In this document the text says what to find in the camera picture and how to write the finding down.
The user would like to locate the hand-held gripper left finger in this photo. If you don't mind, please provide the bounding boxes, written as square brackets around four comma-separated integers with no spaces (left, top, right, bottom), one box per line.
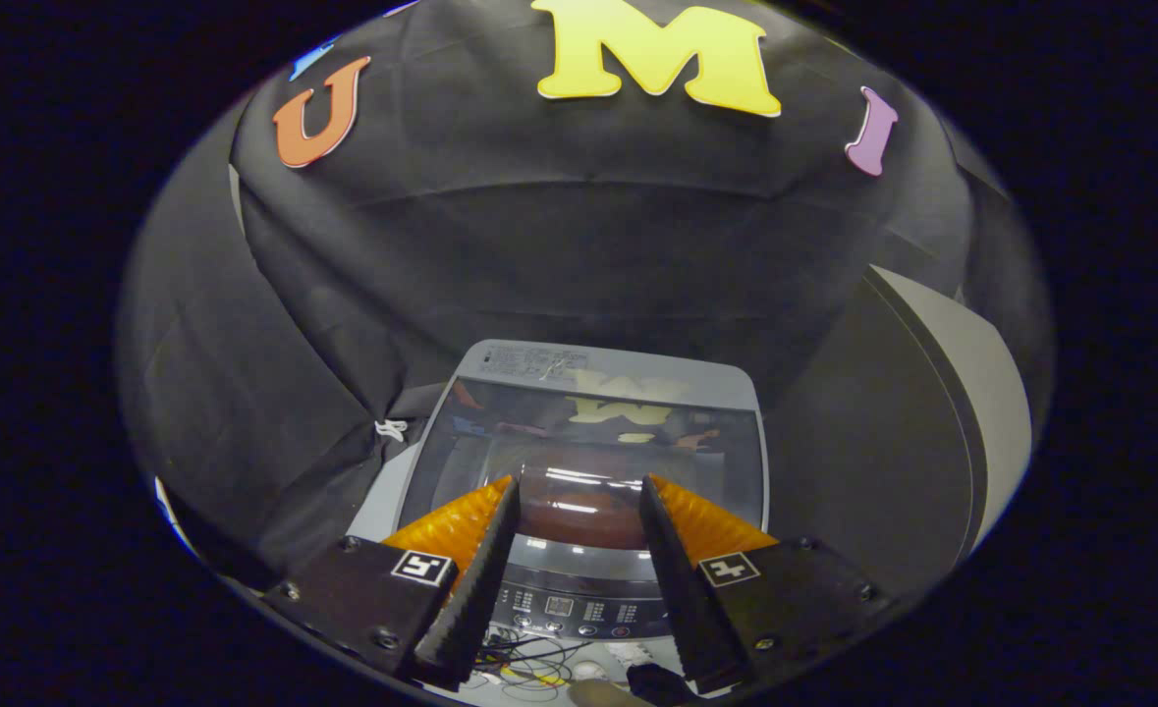
[264,475,523,690]

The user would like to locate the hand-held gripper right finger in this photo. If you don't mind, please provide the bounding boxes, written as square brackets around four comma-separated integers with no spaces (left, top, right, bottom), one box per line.
[638,474,900,694]

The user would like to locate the grey washing machine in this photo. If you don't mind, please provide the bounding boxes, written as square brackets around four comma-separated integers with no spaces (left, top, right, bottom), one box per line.
[348,339,772,645]

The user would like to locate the beige cabinet with dark top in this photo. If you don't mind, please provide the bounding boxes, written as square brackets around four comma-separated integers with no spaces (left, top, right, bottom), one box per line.
[765,265,1035,596]

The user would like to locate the black backdrop cloth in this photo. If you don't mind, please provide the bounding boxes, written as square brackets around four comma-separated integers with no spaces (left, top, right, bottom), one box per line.
[115,0,1056,590]

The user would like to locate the thin floor cables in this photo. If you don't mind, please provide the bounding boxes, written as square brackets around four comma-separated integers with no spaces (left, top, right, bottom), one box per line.
[473,633,584,700]

